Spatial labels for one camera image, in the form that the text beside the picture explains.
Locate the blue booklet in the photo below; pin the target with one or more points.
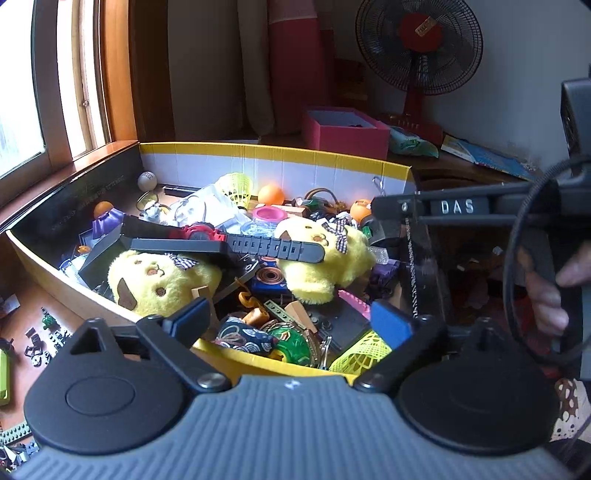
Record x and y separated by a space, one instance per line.
485 157

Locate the wooden desktop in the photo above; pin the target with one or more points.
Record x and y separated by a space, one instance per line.
27 277

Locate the scattered small dark parts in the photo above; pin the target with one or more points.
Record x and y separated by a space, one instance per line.
46 321

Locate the electric fan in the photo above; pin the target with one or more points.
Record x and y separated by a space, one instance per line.
418 32

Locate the yellow plush toy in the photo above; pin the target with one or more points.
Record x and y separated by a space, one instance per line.
152 281
341 263

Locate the pink comb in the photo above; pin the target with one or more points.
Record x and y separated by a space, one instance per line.
355 302

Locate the copper coil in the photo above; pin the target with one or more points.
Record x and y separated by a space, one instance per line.
270 279

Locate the patterned pouch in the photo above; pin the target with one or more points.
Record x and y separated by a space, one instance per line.
244 337

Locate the long olive building plate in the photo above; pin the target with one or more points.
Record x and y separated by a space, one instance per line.
14 436

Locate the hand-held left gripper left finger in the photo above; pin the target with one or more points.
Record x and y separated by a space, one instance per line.
191 318

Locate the black box lid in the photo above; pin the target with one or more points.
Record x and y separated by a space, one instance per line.
99 263

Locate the window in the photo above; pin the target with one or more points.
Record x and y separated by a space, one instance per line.
18 92

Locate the green snack packet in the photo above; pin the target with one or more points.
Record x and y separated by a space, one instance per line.
411 143

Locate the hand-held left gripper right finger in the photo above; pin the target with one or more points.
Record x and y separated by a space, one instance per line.
390 323

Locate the floral patterned clothing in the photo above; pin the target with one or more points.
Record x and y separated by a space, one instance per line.
570 406

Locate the curtain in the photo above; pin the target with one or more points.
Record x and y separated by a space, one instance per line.
286 69

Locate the person's right hand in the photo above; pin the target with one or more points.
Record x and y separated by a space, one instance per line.
547 300

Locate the pink box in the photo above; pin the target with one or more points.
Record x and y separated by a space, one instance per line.
346 141

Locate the lime green utility tool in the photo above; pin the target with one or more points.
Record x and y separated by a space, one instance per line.
3 378

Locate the white ball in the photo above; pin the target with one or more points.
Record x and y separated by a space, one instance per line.
147 180

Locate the orange ball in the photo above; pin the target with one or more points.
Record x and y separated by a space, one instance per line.
359 210
271 194
102 208

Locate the green ball toy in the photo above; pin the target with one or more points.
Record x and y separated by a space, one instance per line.
291 348

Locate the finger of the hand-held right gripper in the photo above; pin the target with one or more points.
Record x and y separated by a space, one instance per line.
401 207

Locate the pink round lid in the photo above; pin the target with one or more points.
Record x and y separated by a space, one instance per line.
267 214

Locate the purple toy car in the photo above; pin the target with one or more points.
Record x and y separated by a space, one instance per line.
385 272

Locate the clear plastic bag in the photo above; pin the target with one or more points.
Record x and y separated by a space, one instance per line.
207 207

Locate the yellow cardboard box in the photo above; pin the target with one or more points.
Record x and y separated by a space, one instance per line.
277 159

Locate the yellow shuttlecock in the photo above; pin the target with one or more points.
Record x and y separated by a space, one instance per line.
238 187

